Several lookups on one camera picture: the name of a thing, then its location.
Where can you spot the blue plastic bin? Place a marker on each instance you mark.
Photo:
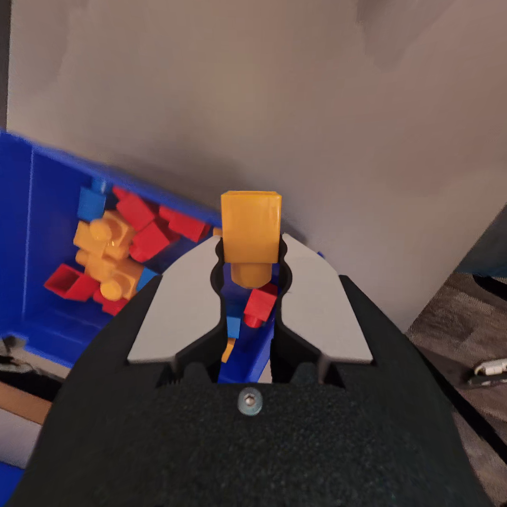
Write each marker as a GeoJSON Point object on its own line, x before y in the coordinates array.
{"type": "Point", "coordinates": [51, 324]}
{"type": "Point", "coordinates": [8, 487]}

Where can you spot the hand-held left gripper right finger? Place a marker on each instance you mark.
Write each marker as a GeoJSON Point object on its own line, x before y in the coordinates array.
{"type": "Point", "coordinates": [321, 313]}

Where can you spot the yellow mega block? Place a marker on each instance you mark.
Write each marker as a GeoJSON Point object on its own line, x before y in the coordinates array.
{"type": "Point", "coordinates": [249, 229]}

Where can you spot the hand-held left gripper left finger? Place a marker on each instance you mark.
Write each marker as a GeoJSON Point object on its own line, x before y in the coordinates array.
{"type": "Point", "coordinates": [180, 313]}

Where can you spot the wood-edged grey table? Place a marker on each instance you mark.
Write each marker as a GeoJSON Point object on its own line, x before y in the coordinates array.
{"type": "Point", "coordinates": [16, 435]}

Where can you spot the pile of blocks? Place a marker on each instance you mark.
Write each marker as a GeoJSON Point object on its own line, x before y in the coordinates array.
{"type": "Point", "coordinates": [146, 241]}

